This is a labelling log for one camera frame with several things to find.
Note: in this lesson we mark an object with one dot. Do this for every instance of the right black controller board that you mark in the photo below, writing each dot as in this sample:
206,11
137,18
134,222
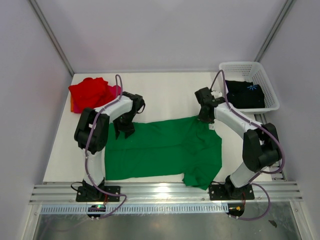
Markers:
235,210

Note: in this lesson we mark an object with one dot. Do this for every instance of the green t shirt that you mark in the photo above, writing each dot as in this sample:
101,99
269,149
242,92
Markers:
171,147

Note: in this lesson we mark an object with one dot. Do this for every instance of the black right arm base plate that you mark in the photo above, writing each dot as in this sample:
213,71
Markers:
223,192

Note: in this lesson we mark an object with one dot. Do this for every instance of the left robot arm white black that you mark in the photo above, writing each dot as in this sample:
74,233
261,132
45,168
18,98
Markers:
92,133

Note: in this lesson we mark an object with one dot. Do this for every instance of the black t shirt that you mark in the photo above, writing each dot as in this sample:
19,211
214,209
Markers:
245,95

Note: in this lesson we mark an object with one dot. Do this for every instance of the grey slotted cable duct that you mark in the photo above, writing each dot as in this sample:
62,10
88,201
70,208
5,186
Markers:
131,209

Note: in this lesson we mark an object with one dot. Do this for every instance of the red folded t shirt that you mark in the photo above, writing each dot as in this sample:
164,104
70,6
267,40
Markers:
89,91

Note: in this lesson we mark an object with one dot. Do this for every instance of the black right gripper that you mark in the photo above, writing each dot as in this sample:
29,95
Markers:
201,117

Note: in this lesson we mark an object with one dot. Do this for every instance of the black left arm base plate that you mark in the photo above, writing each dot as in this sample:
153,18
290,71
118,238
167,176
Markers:
91,194

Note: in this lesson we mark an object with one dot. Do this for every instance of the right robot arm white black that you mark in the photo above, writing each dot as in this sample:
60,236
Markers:
260,142

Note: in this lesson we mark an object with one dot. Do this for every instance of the left black controller board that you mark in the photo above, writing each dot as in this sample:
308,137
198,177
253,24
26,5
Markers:
96,210

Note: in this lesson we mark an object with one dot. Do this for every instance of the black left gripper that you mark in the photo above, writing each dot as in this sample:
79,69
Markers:
128,130

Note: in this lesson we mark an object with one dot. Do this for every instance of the black controller board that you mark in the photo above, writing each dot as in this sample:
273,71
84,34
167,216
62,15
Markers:
96,210
235,210

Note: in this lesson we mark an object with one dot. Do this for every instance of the aluminium mounting rail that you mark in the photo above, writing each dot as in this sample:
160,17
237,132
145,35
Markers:
165,192

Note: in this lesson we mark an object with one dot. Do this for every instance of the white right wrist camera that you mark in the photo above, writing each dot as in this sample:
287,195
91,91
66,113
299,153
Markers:
216,94

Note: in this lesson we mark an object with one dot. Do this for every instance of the orange folded t shirt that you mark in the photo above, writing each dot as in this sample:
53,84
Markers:
71,104

